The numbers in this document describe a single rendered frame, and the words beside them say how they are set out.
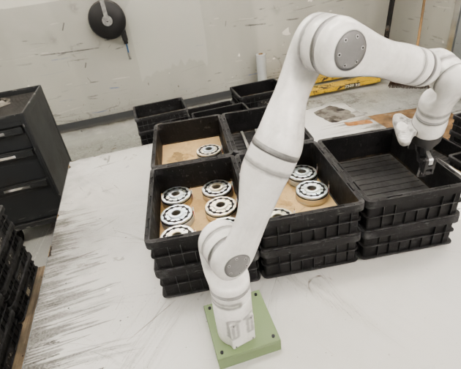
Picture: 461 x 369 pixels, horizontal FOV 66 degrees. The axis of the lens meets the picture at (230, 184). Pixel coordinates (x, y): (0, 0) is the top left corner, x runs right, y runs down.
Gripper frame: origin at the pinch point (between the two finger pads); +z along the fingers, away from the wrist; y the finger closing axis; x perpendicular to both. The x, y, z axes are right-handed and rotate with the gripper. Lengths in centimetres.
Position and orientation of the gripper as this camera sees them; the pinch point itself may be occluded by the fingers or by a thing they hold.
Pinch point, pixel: (416, 160)
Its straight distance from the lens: 111.0
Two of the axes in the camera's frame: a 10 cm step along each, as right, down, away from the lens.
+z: 2.4, 5.1, 8.3
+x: -9.7, 1.2, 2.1
